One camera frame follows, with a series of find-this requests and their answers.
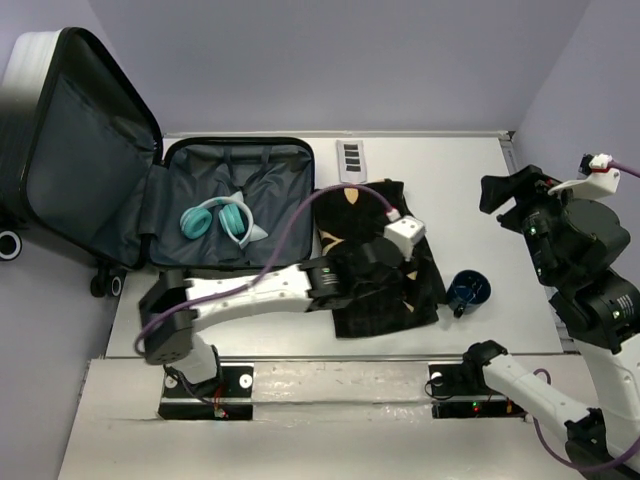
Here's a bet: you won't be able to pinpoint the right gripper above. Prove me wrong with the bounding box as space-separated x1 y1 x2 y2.
480 161 590 283

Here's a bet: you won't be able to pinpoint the dark blue mug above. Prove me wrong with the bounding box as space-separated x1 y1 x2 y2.
446 270 492 319

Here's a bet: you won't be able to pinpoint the black and white suitcase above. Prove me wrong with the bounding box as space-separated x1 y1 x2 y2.
1 27 315 297

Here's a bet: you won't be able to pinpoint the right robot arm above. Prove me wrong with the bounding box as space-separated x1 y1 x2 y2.
460 166 639 479

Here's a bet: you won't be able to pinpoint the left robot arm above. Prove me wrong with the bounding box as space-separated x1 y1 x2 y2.
134 237 414 395

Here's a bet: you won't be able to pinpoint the teal headphones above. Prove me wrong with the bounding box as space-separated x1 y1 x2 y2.
179 191 269 249

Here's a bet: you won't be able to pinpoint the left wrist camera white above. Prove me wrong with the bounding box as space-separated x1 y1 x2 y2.
383 211 426 261

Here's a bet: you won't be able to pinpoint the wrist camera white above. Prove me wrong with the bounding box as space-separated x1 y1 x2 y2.
383 211 426 261
548 153 620 200

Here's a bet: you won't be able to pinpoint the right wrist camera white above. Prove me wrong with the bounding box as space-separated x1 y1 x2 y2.
548 153 620 200

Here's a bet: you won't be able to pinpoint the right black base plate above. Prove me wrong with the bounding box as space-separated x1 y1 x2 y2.
424 363 526 420

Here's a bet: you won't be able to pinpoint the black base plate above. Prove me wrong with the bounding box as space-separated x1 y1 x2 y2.
424 363 526 420
157 362 254 422

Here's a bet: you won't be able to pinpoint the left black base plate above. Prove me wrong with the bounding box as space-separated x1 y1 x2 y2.
157 362 254 422

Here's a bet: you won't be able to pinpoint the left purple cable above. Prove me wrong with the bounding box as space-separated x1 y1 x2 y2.
133 183 401 357

